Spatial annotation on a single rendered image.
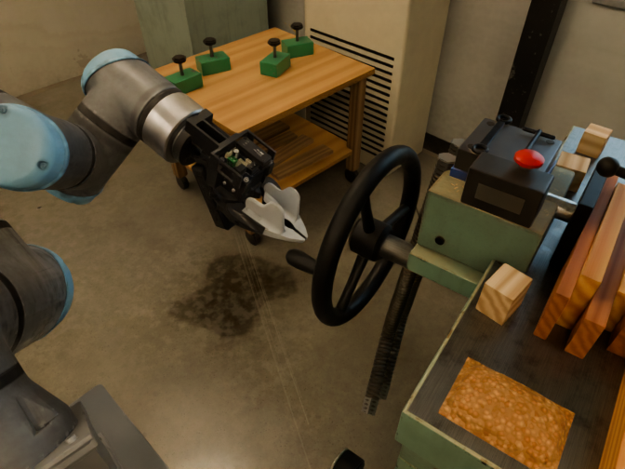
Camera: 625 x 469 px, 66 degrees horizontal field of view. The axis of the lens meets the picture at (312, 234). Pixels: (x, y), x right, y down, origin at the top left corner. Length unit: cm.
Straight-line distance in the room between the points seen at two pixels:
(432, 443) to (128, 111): 54
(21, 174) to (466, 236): 50
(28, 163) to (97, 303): 126
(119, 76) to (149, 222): 138
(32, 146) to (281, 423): 106
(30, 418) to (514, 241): 57
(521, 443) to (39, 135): 55
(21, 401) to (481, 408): 49
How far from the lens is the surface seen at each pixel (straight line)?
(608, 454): 48
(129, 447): 87
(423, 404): 47
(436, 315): 169
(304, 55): 198
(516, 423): 47
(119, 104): 71
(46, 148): 59
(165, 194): 219
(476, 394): 47
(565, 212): 61
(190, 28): 240
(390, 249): 70
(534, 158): 55
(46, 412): 66
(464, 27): 213
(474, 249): 60
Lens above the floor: 131
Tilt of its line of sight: 44 degrees down
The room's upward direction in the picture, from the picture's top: straight up
